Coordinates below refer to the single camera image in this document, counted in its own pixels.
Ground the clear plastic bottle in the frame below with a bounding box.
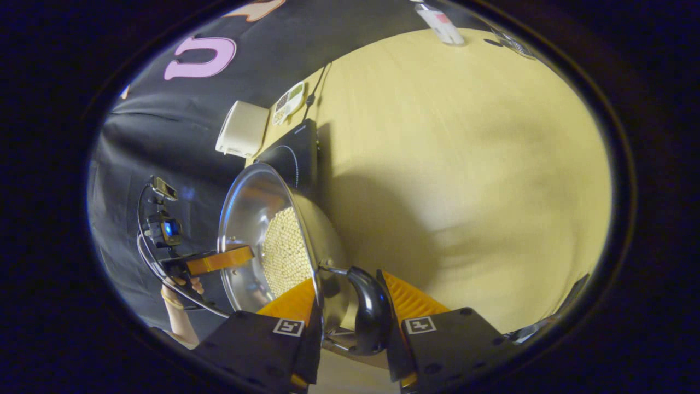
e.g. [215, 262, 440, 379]
[414, 3, 465, 46]

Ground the black power cable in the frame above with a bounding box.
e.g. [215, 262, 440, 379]
[302, 62, 333, 122]

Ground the white toaster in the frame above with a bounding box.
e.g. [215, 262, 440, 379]
[215, 100, 270, 159]

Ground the black backdrop cloth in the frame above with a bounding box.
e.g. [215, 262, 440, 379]
[87, 0, 493, 340]

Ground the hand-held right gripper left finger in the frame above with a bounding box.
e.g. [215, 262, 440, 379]
[191, 278, 323, 392]

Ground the clear glass jar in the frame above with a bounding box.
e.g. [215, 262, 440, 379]
[489, 27, 539, 60]

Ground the white divided dish with beans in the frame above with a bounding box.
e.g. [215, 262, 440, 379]
[272, 81, 306, 126]

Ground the black induction cooktop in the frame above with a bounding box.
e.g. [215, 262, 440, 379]
[254, 119, 319, 198]

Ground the left hand-held gripper cable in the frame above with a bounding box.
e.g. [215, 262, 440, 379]
[136, 183, 230, 319]

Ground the steel pot with black handles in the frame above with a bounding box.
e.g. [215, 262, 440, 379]
[217, 163, 393, 356]

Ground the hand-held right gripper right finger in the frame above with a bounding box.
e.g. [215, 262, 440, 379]
[376, 269, 517, 392]

